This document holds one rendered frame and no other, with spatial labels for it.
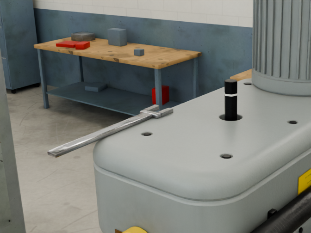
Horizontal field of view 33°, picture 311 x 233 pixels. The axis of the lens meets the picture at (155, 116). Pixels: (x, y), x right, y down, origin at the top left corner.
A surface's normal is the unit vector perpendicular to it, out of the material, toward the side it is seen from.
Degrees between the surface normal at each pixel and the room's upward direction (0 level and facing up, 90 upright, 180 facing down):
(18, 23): 90
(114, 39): 90
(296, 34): 90
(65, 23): 90
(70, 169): 0
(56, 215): 0
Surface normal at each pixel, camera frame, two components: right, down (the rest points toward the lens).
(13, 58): 0.74, 0.19
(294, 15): -0.47, 0.30
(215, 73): -0.66, 0.27
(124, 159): -0.50, -0.48
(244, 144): -0.04, -0.94
